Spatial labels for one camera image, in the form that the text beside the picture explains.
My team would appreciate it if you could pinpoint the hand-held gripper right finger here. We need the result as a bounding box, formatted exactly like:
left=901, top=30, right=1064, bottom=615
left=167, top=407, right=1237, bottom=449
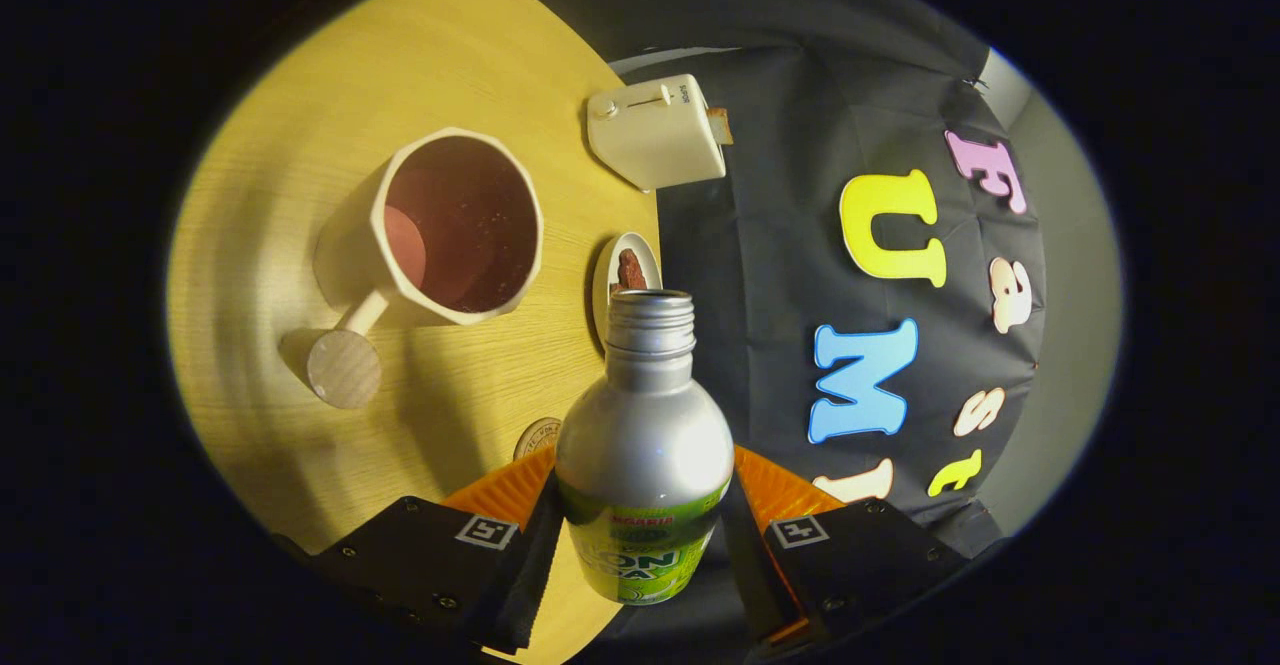
left=720, top=445, right=971, bottom=658

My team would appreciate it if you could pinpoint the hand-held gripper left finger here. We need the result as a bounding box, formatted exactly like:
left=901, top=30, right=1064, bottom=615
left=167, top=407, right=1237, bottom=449
left=305, top=445, right=566, bottom=654

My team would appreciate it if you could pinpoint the round wooden coaster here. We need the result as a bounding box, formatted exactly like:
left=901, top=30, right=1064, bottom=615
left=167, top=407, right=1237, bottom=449
left=513, top=417, right=563, bottom=462

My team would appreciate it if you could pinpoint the silver juice bottle green label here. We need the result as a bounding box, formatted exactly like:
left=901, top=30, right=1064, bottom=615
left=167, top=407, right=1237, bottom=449
left=555, top=289, right=736, bottom=607

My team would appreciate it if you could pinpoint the cream cup with wooden handle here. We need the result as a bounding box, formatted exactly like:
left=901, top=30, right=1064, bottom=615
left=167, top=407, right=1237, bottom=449
left=305, top=127, right=545, bottom=410

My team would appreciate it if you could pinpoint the round white plate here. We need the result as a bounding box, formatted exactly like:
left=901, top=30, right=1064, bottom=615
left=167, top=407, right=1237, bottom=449
left=592, top=232, right=663, bottom=346

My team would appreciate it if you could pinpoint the cream toaster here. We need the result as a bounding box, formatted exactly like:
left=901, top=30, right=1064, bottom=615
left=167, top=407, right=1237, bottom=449
left=587, top=74, right=728, bottom=193

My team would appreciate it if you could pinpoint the wooden table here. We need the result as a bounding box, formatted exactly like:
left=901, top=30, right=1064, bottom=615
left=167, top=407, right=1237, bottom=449
left=167, top=0, right=663, bottom=665

